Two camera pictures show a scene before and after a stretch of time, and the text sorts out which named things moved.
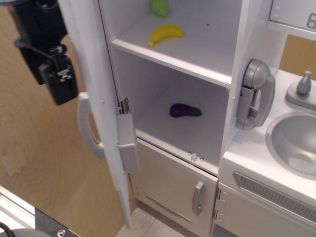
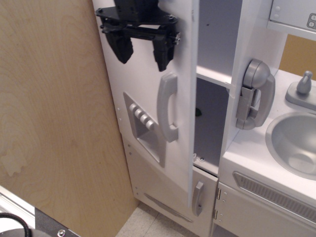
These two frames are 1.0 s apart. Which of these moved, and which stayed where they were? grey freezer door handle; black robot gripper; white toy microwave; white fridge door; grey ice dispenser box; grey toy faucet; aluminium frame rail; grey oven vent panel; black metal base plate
Moved: black robot gripper; white fridge door; grey ice dispenser box
Stayed: grey freezer door handle; grey oven vent panel; black metal base plate; grey toy faucet; white toy microwave; aluminium frame rail
